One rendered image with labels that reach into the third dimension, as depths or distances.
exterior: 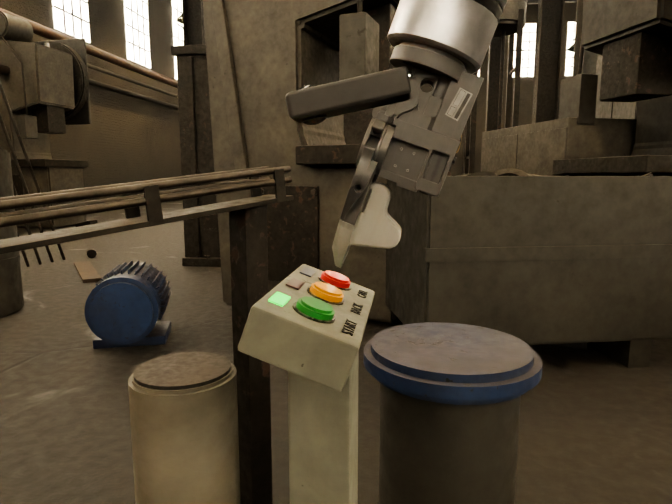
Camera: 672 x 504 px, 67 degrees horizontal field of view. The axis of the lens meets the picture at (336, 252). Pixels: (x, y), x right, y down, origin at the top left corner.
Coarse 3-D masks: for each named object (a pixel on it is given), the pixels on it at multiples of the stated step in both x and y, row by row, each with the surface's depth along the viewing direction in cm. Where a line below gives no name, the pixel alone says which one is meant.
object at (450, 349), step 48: (384, 336) 99; (432, 336) 99; (480, 336) 99; (384, 384) 88; (432, 384) 80; (480, 384) 80; (528, 384) 83; (384, 432) 93; (432, 432) 85; (480, 432) 84; (384, 480) 94; (432, 480) 86; (480, 480) 85
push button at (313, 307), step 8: (296, 304) 52; (304, 304) 51; (312, 304) 51; (320, 304) 52; (328, 304) 53; (304, 312) 50; (312, 312) 50; (320, 312) 50; (328, 312) 51; (328, 320) 51
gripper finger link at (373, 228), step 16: (368, 192) 48; (384, 192) 47; (368, 208) 48; (384, 208) 48; (368, 224) 48; (384, 224) 48; (336, 240) 49; (352, 240) 48; (368, 240) 48; (384, 240) 48; (336, 256) 50
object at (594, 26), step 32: (608, 0) 281; (640, 0) 260; (608, 32) 283; (640, 32) 266; (608, 64) 289; (640, 64) 268; (576, 96) 315; (608, 96) 290; (640, 96) 278; (640, 128) 317; (576, 160) 301; (608, 160) 276; (640, 160) 254
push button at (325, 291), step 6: (318, 282) 60; (312, 288) 58; (318, 288) 58; (324, 288) 58; (330, 288) 59; (336, 288) 60; (318, 294) 58; (324, 294) 57; (330, 294) 58; (336, 294) 58; (342, 294) 60; (330, 300) 58; (336, 300) 58
